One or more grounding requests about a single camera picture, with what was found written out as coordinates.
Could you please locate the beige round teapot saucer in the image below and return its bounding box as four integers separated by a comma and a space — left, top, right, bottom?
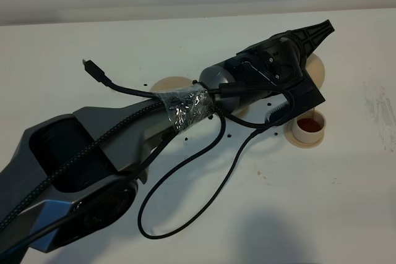
150, 76, 192, 93

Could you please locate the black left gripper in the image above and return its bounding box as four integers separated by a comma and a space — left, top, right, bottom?
227, 20, 335, 91

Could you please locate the beige saucer far right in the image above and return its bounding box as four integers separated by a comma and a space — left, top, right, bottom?
284, 121, 324, 149

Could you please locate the beige saucer near teapot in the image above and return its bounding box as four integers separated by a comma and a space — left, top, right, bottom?
232, 106, 249, 117

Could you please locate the black braided camera cable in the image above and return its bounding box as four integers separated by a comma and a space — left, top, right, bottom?
0, 59, 296, 264

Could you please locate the beige ceramic teapot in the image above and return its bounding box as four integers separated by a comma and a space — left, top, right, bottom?
306, 53, 325, 90

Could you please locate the beige teacup far right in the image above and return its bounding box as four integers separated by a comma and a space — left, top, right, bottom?
292, 109, 326, 144

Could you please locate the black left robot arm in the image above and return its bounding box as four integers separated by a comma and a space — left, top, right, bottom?
1, 20, 334, 255

